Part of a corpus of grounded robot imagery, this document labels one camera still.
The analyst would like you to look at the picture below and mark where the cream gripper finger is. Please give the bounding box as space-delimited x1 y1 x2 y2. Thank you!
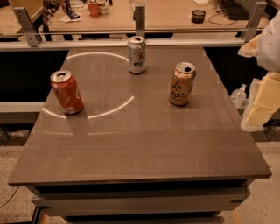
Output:
238 35 261 58
241 72 280 132

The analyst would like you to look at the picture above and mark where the silver green 7up can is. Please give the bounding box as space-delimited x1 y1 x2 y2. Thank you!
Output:
128 36 146 74

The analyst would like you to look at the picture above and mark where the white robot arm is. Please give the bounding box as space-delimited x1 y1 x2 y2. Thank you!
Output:
238 11 280 132

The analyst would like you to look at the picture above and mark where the tan La Croix can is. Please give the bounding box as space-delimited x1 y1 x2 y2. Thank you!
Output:
169 62 196 106

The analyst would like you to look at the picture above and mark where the orange soda can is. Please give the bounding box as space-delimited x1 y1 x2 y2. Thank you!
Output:
50 70 83 115

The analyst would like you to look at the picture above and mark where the clear sanitizer bottle left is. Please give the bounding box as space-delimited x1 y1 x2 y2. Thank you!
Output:
230 84 247 108

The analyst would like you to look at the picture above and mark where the black keyboard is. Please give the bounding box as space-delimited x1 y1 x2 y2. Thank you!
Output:
219 0 249 20

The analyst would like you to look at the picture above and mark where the black mesh cup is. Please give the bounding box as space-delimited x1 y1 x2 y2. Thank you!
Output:
192 10 206 24

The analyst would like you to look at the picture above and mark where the orange cup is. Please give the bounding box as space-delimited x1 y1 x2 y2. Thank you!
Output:
87 3 99 18

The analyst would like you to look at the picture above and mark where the right metal bracket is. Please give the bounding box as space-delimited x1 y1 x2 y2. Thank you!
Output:
241 1 267 43

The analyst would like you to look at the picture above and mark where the metal bracket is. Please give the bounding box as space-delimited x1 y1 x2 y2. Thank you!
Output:
134 5 145 37
241 1 267 43
14 7 41 47

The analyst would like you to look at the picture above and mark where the black cable on desk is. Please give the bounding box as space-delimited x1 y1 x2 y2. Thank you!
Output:
207 10 239 26

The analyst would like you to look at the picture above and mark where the middle metal bracket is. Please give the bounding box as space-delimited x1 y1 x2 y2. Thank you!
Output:
134 5 145 37

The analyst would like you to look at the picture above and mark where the grey table base frame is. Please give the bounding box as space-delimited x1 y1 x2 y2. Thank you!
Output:
32 181 250 223

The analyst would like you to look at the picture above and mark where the left metal bracket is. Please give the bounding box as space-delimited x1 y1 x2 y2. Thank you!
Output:
14 7 41 47

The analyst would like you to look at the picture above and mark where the black floor cable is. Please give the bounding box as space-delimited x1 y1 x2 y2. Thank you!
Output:
0 186 21 210

